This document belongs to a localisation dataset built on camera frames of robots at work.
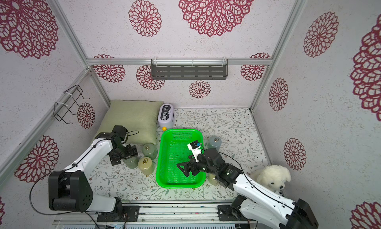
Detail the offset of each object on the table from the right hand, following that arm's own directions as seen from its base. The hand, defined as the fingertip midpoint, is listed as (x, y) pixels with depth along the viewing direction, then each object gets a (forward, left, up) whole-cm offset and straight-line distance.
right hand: (182, 160), depth 72 cm
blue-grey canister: (+18, -18, -12) cm, 28 cm away
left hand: (+5, +31, -10) cm, 33 cm away
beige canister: (+1, +21, -11) cm, 23 cm away
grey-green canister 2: (+3, +30, -12) cm, 33 cm away
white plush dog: (-7, -42, 0) cm, 42 cm away
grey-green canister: (+11, +21, -11) cm, 26 cm away
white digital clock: (+36, +14, -9) cm, 40 cm away
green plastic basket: (+17, +9, -18) cm, 26 cm away
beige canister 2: (-5, -16, -12) cm, 20 cm away
